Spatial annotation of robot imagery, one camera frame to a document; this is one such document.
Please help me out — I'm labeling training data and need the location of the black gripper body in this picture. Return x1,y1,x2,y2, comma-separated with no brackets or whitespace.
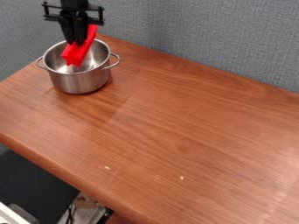
41,1,104,25

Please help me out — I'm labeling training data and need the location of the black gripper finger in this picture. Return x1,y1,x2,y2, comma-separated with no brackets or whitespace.
75,17,90,46
59,17,75,44

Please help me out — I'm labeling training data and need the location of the red block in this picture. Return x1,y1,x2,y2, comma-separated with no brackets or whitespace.
60,24,99,67

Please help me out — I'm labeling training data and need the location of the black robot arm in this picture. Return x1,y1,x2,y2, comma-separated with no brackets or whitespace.
41,0,104,46

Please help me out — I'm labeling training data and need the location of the stainless steel pot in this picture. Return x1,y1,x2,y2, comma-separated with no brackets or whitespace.
36,39,122,95

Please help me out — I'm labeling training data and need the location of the white object at corner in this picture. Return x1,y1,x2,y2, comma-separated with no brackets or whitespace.
0,202,31,224

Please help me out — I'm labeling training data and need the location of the white table leg frame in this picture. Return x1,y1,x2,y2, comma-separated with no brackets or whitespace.
57,192,114,224

